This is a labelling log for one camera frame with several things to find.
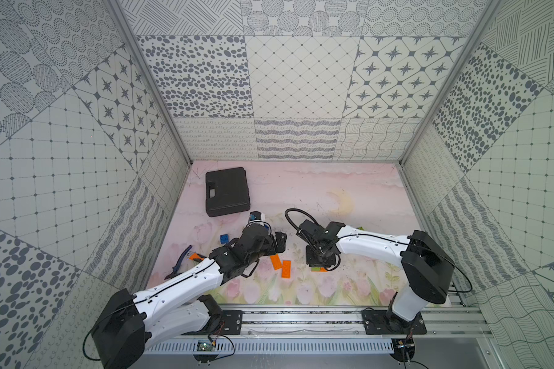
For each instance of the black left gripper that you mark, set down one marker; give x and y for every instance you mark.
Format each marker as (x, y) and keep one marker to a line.
(273, 242)

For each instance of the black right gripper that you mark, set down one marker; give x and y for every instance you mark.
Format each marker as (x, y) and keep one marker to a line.
(312, 263)

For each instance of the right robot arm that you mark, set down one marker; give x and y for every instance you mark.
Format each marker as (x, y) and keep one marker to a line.
(427, 267)

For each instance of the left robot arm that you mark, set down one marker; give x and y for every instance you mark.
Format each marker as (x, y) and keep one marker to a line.
(131, 323)

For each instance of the large orange lego brick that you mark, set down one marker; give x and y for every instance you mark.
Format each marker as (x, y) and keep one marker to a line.
(197, 257)

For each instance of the black plastic case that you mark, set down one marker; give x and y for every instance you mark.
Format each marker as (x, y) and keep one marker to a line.
(227, 192)

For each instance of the green circuit board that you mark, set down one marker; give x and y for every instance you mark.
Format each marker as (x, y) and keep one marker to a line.
(205, 347)

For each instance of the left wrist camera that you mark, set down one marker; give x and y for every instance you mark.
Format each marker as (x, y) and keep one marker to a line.
(255, 216)

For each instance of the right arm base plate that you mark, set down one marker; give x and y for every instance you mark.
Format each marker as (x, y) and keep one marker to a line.
(380, 322)

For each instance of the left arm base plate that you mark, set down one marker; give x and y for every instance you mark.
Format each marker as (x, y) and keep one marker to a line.
(229, 323)

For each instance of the aluminium front rail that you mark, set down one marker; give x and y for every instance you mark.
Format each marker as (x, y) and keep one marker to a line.
(281, 323)

